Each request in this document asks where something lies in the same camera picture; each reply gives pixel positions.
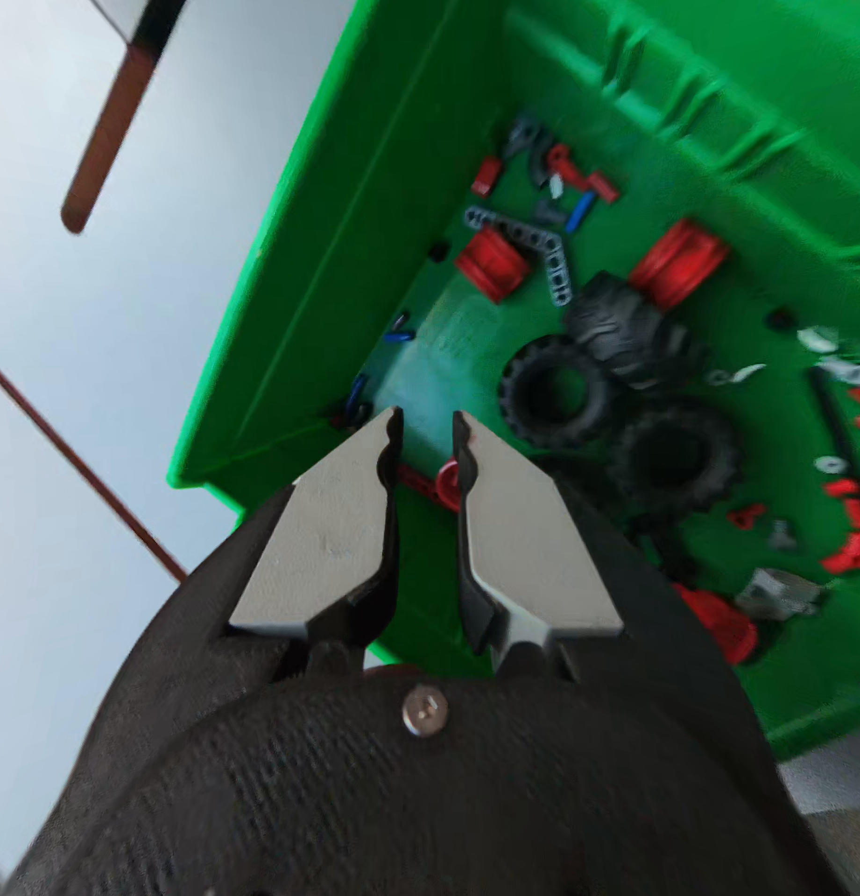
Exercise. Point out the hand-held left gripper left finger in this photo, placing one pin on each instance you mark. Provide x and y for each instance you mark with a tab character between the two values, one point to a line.
318	539

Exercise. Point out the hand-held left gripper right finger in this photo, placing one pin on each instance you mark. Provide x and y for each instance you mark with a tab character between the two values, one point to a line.
535	553

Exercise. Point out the green plastic bin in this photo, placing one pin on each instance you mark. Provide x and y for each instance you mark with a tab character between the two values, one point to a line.
416	175

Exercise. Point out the blue lego pin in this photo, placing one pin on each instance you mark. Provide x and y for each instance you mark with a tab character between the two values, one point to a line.
580	210
356	393
400	334

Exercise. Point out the black lego tyre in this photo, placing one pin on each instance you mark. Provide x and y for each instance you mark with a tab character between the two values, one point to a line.
675	455
622	329
552	392

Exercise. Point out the red lego wheel hub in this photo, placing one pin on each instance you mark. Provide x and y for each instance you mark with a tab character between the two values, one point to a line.
717	619
678	262
493	262

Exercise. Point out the light grey lego block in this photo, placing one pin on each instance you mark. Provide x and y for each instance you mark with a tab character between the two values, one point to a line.
777	595

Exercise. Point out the grey angled lego beam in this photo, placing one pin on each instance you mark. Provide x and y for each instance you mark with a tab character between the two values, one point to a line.
524	234

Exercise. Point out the black lego axle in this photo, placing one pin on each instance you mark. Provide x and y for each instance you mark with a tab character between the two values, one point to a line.
840	430

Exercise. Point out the white curved lego piece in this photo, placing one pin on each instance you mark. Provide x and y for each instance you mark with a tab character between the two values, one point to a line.
816	339

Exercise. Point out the small red lego connector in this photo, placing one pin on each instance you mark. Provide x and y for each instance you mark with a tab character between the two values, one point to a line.
486	175

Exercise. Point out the dark grey lego connector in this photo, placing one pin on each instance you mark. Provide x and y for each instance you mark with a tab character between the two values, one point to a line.
521	136

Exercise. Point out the cluster of small red pieces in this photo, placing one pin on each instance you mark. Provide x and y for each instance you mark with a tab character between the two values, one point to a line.
854	504

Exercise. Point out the brown wooden strip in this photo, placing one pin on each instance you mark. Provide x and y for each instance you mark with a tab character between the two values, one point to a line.
111	133

